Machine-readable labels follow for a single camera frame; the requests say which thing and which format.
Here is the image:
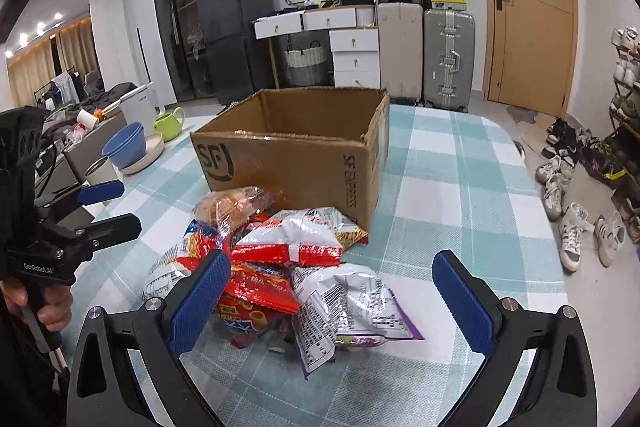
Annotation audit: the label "brown cardboard box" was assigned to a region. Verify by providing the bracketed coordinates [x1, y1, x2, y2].
[190, 87, 391, 234]

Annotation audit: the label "person's left hand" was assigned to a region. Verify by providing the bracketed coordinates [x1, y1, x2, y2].
[0, 278, 75, 334]

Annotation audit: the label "white and purple snack packet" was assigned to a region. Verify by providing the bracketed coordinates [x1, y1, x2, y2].
[290, 262, 425, 380]

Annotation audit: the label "white electric kettle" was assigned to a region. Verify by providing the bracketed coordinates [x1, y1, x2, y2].
[120, 83, 161, 124]

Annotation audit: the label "blue plastic bowl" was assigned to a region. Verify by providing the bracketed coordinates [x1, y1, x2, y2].
[101, 122, 147, 170]

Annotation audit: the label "dark clothes pile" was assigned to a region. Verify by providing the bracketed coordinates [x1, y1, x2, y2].
[80, 81, 151, 108]

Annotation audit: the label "silver suitcase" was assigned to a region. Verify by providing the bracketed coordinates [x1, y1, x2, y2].
[422, 8, 476, 114]

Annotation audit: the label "wooden door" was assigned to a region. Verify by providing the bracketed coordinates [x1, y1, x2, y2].
[475, 0, 579, 118]

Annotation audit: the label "grey doormat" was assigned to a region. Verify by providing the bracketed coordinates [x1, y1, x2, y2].
[506, 104, 557, 158]

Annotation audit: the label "dark grey refrigerator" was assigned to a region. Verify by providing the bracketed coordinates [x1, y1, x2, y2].
[194, 0, 275, 104]

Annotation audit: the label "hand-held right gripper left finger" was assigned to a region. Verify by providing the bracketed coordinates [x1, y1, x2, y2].
[67, 249, 233, 427]

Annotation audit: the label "dark glass cabinet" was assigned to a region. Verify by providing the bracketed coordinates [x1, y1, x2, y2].
[150, 0, 228, 104]

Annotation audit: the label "white and red snack packet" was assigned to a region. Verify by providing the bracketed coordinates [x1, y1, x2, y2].
[232, 206, 370, 269]

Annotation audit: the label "woven laundry basket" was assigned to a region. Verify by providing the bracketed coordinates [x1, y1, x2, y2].
[283, 40, 330, 84]

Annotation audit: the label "shoe rack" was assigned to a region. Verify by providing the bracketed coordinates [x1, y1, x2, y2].
[606, 27, 640, 249]

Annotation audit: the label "group of sneakers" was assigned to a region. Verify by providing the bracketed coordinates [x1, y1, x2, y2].
[534, 116, 629, 274]

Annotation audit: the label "orange clear bread packet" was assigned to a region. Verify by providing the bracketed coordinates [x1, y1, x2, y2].
[194, 186, 282, 233]

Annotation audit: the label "cream shallow bowl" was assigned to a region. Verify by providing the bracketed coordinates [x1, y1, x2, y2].
[120, 133, 166, 176]

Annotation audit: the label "checked teal tablecloth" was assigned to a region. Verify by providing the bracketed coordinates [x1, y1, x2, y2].
[65, 99, 568, 427]

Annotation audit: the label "white drawer desk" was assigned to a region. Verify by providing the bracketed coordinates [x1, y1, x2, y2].
[253, 5, 381, 90]

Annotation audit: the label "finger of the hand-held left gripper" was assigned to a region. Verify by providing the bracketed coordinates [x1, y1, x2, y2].
[55, 213, 143, 258]
[35, 180, 125, 222]

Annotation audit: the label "white wardrobe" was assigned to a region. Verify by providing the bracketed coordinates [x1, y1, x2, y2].
[89, 0, 177, 108]

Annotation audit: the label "beige curtains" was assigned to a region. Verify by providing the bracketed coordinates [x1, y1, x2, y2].
[7, 19, 99, 108]

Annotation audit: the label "green watering can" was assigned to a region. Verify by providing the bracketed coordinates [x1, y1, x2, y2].
[152, 107, 186, 143]

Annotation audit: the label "beige suitcase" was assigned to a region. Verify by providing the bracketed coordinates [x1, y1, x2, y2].
[377, 2, 425, 104]

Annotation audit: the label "grey storage box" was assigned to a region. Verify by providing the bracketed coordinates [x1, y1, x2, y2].
[63, 112, 129, 184]

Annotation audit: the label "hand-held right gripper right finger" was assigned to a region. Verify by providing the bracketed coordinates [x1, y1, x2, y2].
[431, 249, 598, 427]

